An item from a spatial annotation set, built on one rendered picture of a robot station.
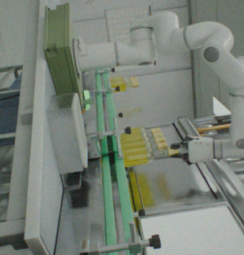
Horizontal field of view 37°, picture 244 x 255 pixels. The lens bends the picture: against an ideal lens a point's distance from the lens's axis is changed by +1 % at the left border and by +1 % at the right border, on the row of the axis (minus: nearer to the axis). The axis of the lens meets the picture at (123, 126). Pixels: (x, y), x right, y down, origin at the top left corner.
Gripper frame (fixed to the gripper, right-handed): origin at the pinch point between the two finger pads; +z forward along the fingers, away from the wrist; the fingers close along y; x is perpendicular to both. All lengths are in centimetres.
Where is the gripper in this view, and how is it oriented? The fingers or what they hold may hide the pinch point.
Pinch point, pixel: (175, 150)
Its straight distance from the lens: 153.0
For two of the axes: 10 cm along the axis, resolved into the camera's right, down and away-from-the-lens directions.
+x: -1.8, 3.9, -9.0
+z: -9.8, 0.4, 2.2
